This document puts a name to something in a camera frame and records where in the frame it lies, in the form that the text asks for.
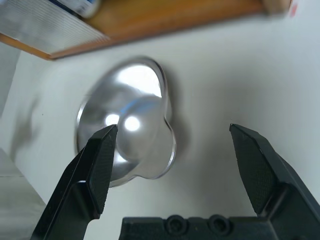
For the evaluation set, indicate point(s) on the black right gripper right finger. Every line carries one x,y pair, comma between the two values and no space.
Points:
280,195

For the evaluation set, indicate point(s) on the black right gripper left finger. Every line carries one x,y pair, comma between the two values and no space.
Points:
75,195

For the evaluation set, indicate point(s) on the white bottle blue label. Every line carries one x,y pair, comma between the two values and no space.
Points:
82,6

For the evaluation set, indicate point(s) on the wooden cabinet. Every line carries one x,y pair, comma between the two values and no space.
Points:
175,17

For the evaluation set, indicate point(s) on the shiny metal bowl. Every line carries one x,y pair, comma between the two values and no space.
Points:
140,87

